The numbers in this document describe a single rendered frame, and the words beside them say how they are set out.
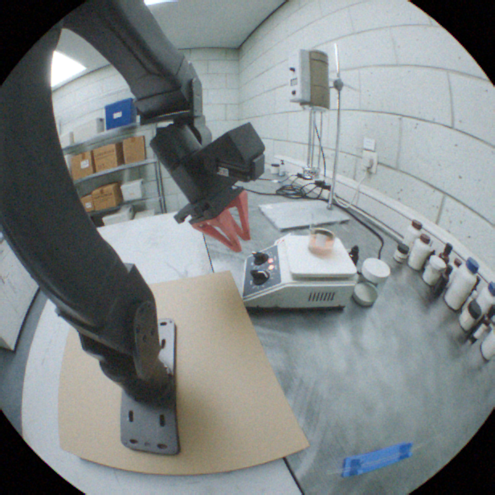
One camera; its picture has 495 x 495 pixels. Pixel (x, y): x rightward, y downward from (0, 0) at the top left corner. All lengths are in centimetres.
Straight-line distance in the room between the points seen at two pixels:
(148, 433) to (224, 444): 8
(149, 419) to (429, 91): 99
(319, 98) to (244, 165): 51
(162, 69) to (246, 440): 38
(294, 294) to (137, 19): 41
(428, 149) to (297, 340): 70
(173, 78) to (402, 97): 77
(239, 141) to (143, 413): 31
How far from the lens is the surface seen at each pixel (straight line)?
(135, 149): 230
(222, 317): 31
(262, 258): 39
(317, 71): 71
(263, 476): 29
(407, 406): 38
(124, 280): 15
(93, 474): 38
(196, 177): 24
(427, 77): 85
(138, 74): 23
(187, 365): 27
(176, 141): 26
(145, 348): 17
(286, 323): 36
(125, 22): 20
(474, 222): 72
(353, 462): 30
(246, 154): 20
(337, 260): 37
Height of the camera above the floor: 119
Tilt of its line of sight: 32 degrees down
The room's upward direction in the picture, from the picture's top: straight up
